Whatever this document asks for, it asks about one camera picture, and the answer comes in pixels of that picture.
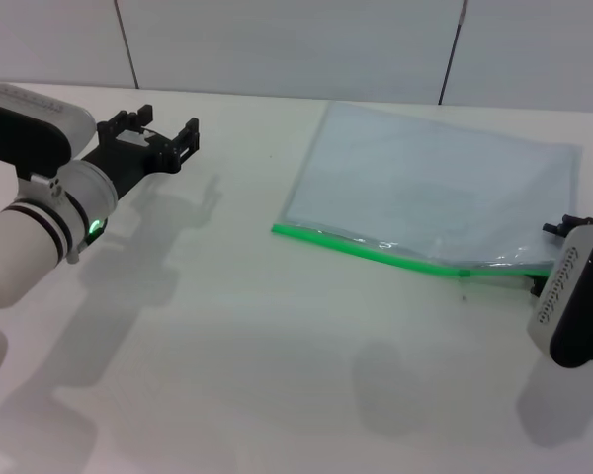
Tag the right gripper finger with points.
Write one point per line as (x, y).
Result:
(563, 226)
(536, 286)

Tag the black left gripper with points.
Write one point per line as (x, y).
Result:
(128, 165)

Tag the green zipper slider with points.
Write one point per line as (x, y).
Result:
(464, 274)

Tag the transparent green-zip document bag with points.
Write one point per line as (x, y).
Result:
(425, 192)

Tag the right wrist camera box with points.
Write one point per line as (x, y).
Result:
(573, 296)

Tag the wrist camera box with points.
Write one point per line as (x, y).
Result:
(573, 296)
(25, 123)

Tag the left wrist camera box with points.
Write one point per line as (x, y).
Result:
(25, 123)

